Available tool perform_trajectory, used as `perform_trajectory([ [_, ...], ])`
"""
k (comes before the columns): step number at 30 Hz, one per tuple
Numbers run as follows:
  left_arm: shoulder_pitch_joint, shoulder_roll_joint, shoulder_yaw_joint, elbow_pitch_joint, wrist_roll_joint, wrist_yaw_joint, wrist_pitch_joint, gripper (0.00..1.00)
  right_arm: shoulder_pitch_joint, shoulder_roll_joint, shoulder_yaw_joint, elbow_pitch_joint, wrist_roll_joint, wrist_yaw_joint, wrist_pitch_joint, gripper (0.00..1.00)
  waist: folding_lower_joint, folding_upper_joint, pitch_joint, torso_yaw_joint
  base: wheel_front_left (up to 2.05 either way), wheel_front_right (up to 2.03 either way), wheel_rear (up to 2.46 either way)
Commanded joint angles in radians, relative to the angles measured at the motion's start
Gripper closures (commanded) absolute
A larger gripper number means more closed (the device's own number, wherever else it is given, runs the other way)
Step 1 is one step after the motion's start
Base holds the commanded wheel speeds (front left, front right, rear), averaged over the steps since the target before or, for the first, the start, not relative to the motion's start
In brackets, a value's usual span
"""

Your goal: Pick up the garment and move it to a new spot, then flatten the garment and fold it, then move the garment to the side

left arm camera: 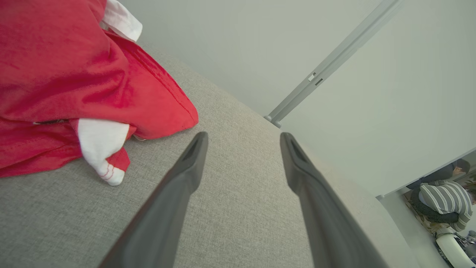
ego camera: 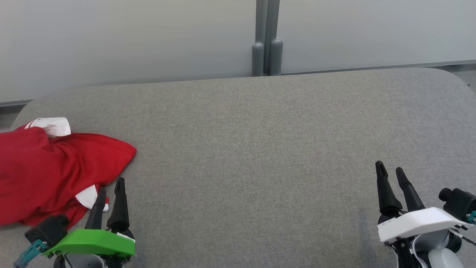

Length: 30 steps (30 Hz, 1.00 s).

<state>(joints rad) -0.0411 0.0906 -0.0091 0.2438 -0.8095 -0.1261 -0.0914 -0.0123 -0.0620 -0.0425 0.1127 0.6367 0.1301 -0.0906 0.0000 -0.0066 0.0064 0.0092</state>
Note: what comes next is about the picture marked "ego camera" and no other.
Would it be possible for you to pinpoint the red and white shirt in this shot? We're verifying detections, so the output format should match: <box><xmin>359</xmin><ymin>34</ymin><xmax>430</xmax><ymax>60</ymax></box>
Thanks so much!
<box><xmin>0</xmin><ymin>117</ymin><xmax>137</xmax><ymax>227</ymax></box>

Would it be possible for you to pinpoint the grey partition post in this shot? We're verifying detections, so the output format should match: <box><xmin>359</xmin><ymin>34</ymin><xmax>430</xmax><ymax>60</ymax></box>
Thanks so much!
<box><xmin>252</xmin><ymin>0</ymin><xmax>283</xmax><ymax>77</ymax></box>

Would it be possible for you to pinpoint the teal left camera cable plug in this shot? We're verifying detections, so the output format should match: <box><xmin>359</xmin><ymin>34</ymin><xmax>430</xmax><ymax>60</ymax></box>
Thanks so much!
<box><xmin>14</xmin><ymin>239</ymin><xmax>48</xmax><ymax>268</ymax></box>

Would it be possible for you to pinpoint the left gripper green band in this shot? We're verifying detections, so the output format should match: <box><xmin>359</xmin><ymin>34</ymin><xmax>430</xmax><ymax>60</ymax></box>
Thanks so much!
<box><xmin>42</xmin><ymin>177</ymin><xmax>136</xmax><ymax>268</ymax></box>

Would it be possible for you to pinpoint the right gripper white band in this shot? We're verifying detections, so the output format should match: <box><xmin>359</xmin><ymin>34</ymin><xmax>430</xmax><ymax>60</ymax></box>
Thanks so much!
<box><xmin>375</xmin><ymin>161</ymin><xmax>470</xmax><ymax>268</ymax></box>

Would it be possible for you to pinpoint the grey fabric sofa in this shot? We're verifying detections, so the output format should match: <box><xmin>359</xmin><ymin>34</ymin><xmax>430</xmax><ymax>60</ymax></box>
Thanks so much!
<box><xmin>0</xmin><ymin>67</ymin><xmax>476</xmax><ymax>268</ymax></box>

